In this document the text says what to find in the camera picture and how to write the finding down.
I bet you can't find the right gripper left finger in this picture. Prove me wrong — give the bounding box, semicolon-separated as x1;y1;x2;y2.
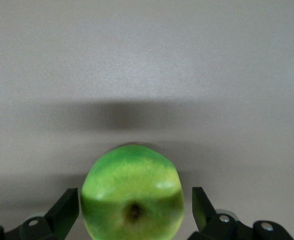
19;187;80;240

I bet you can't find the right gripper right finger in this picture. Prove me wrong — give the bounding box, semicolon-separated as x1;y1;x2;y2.
188;186;253;240

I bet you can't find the green apple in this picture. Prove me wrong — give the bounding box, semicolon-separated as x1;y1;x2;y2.
80;142;186;240

